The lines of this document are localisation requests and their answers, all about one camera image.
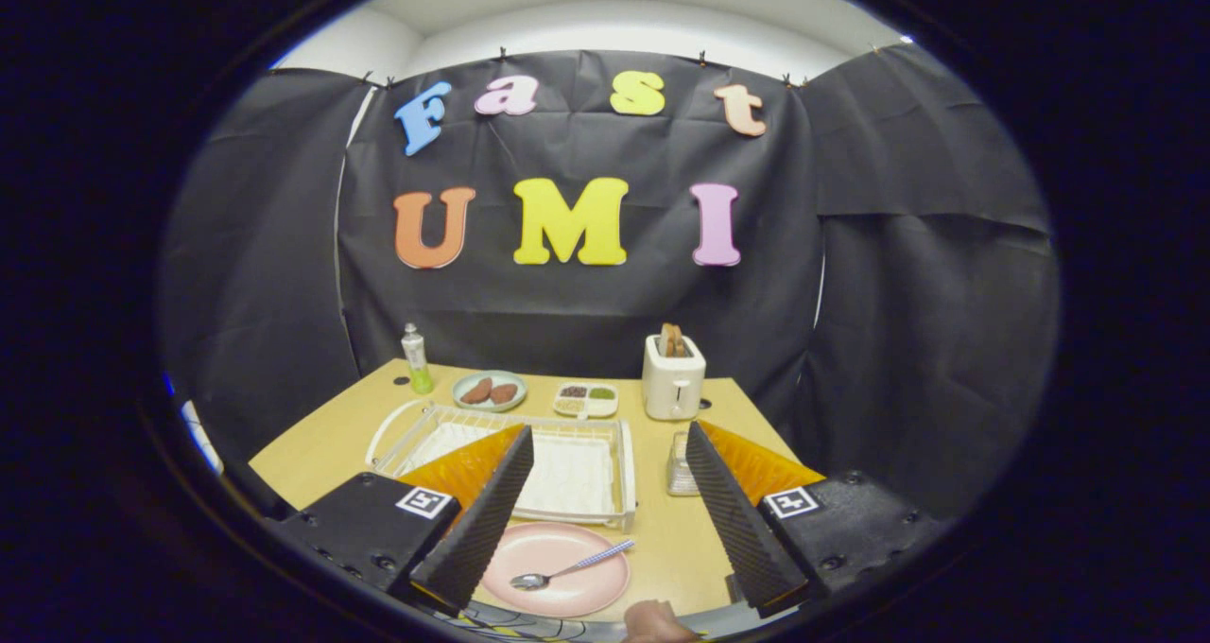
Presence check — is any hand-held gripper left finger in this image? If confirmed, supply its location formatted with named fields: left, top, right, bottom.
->
left=274, top=425, right=535, bottom=616

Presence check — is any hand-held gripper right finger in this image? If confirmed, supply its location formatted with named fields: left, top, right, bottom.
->
left=685, top=421, right=951, bottom=618

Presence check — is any metal wire basket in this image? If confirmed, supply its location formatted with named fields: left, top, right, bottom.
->
left=666, top=432, right=702, bottom=497

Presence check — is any white wire dish rack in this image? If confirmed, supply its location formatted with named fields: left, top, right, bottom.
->
left=366, top=399, right=637, bottom=533

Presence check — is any pink plate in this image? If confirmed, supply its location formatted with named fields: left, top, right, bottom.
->
left=477, top=522, right=631, bottom=618

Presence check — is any blue checked handle spoon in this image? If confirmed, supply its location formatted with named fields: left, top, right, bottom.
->
left=510, top=540, right=635, bottom=592

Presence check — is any pale green plate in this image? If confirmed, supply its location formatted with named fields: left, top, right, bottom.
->
left=452, top=370, right=528, bottom=412

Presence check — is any white toaster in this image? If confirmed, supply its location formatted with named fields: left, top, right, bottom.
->
left=642, top=334, right=707, bottom=422

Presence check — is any white divided tray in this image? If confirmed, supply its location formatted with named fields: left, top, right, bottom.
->
left=552, top=381, right=619, bottom=421

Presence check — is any green liquid bottle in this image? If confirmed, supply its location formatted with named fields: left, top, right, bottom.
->
left=401, top=322, right=436, bottom=395

